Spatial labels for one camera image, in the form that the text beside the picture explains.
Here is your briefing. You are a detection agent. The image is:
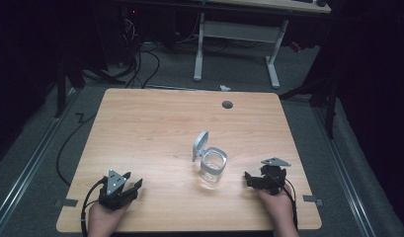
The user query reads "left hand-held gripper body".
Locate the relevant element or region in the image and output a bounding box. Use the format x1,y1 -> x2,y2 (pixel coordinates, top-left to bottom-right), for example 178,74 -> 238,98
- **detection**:
98,169 -> 139,211

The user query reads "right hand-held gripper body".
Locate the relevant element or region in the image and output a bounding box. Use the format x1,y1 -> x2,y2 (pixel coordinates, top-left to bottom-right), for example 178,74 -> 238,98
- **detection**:
259,156 -> 292,197

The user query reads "person's right hand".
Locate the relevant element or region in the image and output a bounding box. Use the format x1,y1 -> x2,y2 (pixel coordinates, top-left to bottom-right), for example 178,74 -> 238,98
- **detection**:
256,183 -> 300,237

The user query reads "person's left hand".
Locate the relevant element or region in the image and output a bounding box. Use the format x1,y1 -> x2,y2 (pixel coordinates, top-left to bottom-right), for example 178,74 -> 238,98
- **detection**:
87,200 -> 132,237

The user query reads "grey tape piece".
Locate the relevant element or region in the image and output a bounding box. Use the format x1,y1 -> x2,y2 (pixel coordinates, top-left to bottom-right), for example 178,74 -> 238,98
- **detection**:
302,194 -> 324,207
53,197 -> 79,208

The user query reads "clear glass jar, grey lid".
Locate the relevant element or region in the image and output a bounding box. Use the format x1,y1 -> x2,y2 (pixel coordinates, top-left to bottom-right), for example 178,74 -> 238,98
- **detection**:
192,129 -> 229,191

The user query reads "black metal stand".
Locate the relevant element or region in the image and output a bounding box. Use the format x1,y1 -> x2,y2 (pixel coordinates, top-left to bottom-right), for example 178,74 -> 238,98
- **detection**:
278,65 -> 340,139
53,58 -> 86,119

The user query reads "white-legged desk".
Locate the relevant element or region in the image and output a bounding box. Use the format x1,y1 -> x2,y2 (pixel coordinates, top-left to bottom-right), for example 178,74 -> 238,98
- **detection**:
193,0 -> 333,90

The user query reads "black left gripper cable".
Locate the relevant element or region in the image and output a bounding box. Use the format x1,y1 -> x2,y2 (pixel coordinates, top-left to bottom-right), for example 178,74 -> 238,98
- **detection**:
79,177 -> 109,237

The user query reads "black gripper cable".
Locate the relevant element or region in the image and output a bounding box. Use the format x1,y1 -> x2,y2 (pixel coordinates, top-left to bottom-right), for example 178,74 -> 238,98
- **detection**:
79,177 -> 109,237
268,170 -> 299,231

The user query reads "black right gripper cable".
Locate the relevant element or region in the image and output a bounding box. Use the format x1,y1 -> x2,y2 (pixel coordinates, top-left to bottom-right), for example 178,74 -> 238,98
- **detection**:
268,170 -> 299,231

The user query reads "black floor cable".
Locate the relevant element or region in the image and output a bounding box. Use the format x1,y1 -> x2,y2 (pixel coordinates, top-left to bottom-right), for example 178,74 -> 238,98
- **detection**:
55,112 -> 99,188

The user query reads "metal floor rail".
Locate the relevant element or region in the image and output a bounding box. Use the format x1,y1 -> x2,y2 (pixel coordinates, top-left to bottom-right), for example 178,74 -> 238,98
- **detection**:
0,88 -> 79,232
312,105 -> 377,237

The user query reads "bundle of black cables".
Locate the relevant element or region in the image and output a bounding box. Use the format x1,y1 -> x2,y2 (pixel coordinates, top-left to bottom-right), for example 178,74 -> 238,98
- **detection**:
120,15 -> 161,90

